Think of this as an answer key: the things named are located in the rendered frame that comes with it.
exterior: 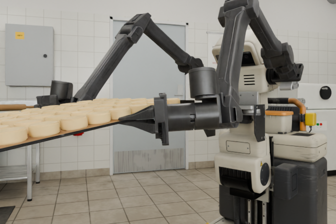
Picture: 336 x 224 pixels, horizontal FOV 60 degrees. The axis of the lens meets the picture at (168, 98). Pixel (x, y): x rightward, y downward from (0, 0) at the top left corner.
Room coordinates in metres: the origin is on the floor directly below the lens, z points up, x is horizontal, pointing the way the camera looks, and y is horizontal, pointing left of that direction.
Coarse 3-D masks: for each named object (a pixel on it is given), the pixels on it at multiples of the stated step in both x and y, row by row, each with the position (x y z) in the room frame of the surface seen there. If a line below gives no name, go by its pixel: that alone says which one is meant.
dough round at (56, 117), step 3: (60, 114) 0.61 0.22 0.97; (63, 114) 0.60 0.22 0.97; (66, 114) 0.60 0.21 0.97; (45, 117) 0.58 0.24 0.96; (48, 117) 0.57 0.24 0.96; (51, 117) 0.57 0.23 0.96; (54, 117) 0.57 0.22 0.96; (57, 117) 0.57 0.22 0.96; (60, 117) 0.57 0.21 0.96; (45, 120) 0.57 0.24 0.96; (48, 120) 0.57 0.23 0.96; (51, 120) 0.57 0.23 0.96; (54, 120) 0.57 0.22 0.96; (57, 120) 0.57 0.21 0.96
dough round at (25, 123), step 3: (24, 120) 0.56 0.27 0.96; (27, 120) 0.55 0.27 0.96; (30, 120) 0.55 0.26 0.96; (33, 120) 0.55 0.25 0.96; (36, 120) 0.54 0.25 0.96; (39, 120) 0.54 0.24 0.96; (42, 120) 0.55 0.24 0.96; (15, 123) 0.53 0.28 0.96; (18, 123) 0.53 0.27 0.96; (21, 123) 0.52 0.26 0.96; (24, 123) 0.52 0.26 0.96; (27, 123) 0.53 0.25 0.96; (30, 123) 0.53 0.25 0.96; (15, 126) 0.53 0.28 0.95; (18, 126) 0.52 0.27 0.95; (24, 126) 0.52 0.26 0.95; (27, 126) 0.52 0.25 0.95; (27, 129) 0.52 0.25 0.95; (27, 132) 0.53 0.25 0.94
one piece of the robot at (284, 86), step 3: (291, 81) 1.21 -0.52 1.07; (294, 81) 1.25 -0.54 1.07; (297, 81) 1.26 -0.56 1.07; (282, 84) 1.23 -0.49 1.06; (285, 84) 1.22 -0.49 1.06; (288, 84) 1.21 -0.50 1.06; (291, 84) 1.21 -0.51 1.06; (294, 84) 1.23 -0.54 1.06; (297, 84) 1.26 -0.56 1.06; (279, 87) 1.23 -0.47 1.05; (282, 87) 1.22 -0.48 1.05; (285, 87) 1.22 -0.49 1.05; (288, 87) 1.21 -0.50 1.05; (291, 87) 1.20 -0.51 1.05; (294, 87) 1.23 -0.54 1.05; (297, 87) 1.27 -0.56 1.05
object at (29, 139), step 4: (112, 120) 0.60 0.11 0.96; (116, 120) 0.60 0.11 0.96; (120, 120) 0.59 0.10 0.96; (88, 124) 0.57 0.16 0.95; (92, 124) 0.57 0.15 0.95; (96, 124) 0.57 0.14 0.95; (100, 124) 0.56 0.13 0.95; (84, 128) 0.53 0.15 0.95; (60, 132) 0.51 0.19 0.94; (64, 132) 0.51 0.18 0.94; (68, 132) 0.51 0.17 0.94; (28, 136) 0.50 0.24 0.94; (48, 136) 0.48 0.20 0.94; (28, 140) 0.46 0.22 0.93; (32, 140) 0.46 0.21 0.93; (8, 144) 0.44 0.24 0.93; (12, 144) 0.44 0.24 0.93
